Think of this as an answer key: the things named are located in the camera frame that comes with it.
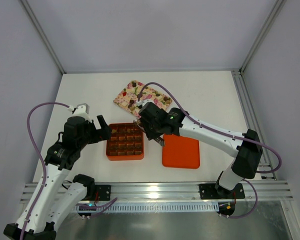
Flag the metal tongs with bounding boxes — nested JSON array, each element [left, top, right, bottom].
[[133, 120, 165, 147]]

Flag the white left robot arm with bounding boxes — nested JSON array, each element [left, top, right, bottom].
[[3, 115, 112, 240]]

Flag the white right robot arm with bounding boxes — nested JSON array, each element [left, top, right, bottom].
[[138, 102, 263, 199]]

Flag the orange chocolate box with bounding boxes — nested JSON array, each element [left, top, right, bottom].
[[105, 122, 145, 161]]

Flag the floral tray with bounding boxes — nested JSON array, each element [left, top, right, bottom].
[[113, 80, 173, 118]]

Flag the orange box lid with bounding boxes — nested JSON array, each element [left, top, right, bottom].
[[162, 135, 200, 169]]

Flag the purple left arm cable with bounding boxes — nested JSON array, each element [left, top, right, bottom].
[[19, 102, 73, 240]]

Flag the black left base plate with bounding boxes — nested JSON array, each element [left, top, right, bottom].
[[95, 184, 112, 202]]

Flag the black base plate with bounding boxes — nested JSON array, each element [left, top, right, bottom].
[[95, 184, 112, 202], [198, 182, 245, 200]]

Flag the aluminium table rail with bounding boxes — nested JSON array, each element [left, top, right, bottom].
[[19, 181, 295, 203]]

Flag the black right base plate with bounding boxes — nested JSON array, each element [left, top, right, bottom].
[[198, 182, 245, 200]]

